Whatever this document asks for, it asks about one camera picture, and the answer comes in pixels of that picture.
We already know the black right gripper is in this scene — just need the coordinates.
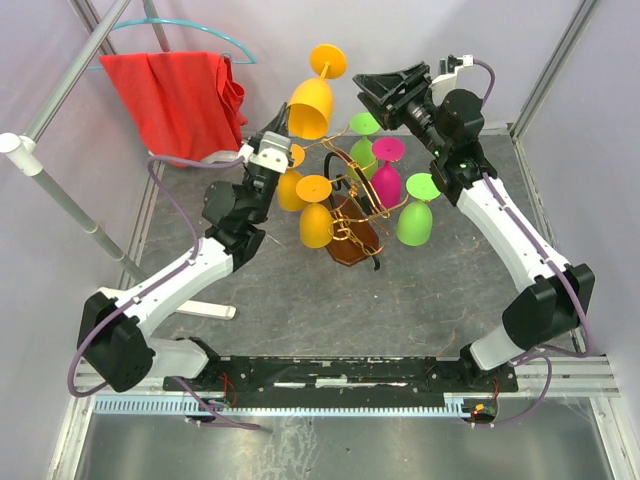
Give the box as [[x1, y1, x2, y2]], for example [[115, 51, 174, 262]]
[[353, 60, 450, 158]]

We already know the green plastic wine glass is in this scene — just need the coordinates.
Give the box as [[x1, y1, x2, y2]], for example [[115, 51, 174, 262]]
[[349, 112, 380, 179]]

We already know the yellow plastic wine glass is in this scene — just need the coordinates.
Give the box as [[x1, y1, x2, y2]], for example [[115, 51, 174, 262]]
[[276, 144, 307, 212]]

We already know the pink plastic wine glass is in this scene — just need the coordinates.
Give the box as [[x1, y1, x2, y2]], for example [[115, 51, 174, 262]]
[[371, 137, 405, 209]]

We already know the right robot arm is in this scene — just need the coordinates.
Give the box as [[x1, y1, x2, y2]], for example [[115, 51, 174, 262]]
[[353, 56, 595, 391]]

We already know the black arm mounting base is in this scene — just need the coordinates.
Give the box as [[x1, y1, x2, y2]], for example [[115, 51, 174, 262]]
[[186, 356, 518, 409]]

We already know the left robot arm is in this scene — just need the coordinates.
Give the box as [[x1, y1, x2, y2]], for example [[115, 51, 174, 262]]
[[74, 105, 292, 392]]

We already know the red cloth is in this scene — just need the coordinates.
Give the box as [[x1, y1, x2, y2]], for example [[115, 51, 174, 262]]
[[100, 52, 247, 161]]

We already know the teal wire hanger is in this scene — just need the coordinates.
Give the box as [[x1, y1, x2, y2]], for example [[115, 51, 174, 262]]
[[111, 17, 258, 65]]

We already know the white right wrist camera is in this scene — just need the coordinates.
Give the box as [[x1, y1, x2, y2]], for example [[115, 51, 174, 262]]
[[431, 54, 474, 95]]

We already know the gold wire wine glass rack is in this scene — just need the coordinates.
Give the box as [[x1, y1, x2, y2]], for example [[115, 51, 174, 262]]
[[303, 127, 409, 271]]

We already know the aluminium frame post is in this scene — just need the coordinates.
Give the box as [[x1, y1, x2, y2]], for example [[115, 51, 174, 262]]
[[509, 0, 600, 142]]

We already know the aluminium rail beam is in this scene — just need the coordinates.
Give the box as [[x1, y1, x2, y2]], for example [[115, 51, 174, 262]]
[[72, 354, 621, 399]]

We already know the white slotted cable duct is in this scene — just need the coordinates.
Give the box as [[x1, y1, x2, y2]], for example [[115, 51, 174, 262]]
[[93, 394, 471, 417]]

